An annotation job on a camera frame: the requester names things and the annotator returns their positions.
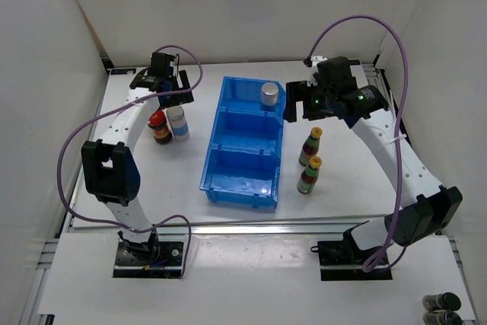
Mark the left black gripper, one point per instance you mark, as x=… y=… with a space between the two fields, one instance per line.
x=178 y=99

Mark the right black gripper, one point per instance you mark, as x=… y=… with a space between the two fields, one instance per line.
x=297 y=91

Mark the blue-label shaker can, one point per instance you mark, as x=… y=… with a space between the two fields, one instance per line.
x=177 y=120
x=269 y=95

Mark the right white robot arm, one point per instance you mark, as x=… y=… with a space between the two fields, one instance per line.
x=423 y=204

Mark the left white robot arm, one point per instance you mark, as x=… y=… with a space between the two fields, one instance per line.
x=110 y=171

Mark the front red-lid sauce jar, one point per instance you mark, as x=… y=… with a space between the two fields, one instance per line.
x=158 y=124

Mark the rear yellow-cap sauce bottle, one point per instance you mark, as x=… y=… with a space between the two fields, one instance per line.
x=310 y=146

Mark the yellow-cap sauce bottle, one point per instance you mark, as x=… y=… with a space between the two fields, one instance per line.
x=310 y=146
x=309 y=176

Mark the blue three-compartment plastic bin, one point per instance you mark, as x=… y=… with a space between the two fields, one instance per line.
x=243 y=160

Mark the front yellow-cap sauce bottle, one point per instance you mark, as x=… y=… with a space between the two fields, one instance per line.
x=309 y=176

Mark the upper dark corner bottle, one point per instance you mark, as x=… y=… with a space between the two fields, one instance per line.
x=446 y=301

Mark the dark corner bottle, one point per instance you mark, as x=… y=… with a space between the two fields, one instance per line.
x=442 y=318
x=446 y=301

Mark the lower dark corner bottle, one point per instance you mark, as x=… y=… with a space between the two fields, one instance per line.
x=442 y=318

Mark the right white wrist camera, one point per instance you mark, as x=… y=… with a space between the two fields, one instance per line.
x=312 y=63

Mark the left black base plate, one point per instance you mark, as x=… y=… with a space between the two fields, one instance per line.
x=167 y=264

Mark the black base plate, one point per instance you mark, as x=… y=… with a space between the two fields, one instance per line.
x=167 y=264
x=339 y=263

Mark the aluminium frame rail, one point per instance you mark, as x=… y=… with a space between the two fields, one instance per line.
x=351 y=188

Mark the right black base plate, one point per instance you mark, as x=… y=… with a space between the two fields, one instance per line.
x=339 y=263

